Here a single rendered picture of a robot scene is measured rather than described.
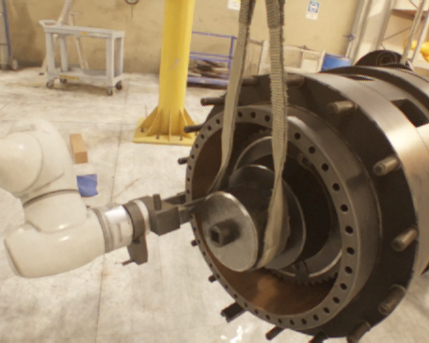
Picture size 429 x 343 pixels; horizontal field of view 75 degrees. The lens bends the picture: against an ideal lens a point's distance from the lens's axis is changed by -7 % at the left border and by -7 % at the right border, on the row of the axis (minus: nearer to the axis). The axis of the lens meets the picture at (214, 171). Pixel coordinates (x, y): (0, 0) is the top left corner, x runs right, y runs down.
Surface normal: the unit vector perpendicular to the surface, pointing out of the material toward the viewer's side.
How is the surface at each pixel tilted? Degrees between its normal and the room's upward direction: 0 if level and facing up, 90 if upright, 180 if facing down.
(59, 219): 37
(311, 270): 90
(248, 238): 90
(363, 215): 56
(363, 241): 65
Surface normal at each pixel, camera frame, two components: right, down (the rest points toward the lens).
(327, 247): -0.77, 0.20
